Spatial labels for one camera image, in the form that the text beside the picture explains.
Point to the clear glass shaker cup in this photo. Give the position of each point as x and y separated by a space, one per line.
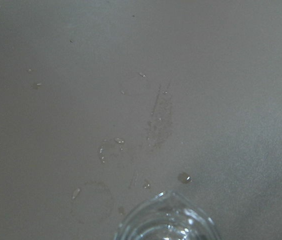
167 216

